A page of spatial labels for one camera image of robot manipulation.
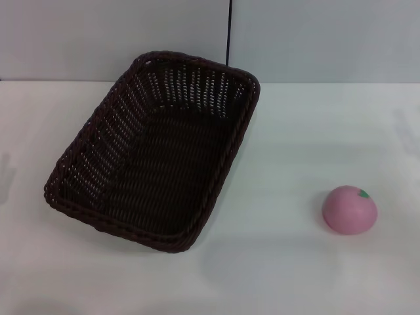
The dark woven rectangular basket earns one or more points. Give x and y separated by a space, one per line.
170 157

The pink toy peach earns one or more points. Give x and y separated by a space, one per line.
348 211

